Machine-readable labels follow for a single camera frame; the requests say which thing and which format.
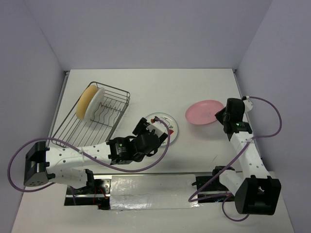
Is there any pink plate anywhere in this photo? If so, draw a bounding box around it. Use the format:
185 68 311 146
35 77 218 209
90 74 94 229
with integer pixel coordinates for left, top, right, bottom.
185 100 224 125

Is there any white strawberry pattern plate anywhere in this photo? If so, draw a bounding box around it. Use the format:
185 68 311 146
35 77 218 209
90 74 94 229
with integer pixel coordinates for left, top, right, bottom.
145 112 179 144

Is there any white plate blue rim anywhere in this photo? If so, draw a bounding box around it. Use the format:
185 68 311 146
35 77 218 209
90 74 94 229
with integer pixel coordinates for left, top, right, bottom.
84 87 105 121

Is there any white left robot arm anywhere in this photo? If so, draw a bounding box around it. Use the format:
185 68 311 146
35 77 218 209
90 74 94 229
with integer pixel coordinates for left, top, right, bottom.
24 117 170 194

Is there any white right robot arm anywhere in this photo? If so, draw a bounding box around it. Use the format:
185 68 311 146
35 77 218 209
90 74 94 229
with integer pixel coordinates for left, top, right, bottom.
211 97 281 216

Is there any silver foil tape cover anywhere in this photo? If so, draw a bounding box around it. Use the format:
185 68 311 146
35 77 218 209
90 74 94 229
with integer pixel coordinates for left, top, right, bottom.
109 175 199 211

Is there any yellow plate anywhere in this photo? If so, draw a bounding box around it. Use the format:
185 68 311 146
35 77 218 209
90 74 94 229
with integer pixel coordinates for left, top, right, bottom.
76 85 98 119

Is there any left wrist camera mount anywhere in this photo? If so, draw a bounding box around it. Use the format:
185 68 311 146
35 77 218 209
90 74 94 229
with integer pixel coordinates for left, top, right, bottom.
147 119 168 137

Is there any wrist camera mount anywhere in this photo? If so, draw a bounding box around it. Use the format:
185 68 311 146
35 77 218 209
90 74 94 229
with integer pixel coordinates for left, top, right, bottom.
242 96 253 113
147 119 168 137

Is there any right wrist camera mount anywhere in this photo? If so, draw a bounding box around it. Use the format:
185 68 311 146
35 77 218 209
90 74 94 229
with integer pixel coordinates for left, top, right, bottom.
242 96 253 113

